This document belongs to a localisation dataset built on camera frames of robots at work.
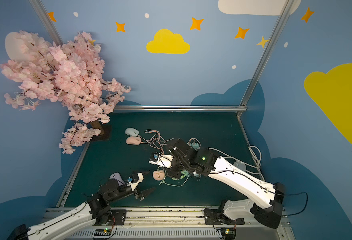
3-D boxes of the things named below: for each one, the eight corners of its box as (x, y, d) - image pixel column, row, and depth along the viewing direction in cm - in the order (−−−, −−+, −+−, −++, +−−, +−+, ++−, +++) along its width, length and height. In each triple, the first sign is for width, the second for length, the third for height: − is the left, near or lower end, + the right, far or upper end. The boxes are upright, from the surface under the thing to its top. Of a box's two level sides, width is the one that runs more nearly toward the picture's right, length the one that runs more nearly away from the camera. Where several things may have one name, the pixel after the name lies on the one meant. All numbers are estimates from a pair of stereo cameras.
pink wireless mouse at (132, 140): (125, 143, 104) (125, 141, 103) (128, 137, 108) (127, 135, 106) (139, 145, 104) (138, 143, 102) (141, 139, 107) (141, 137, 105)
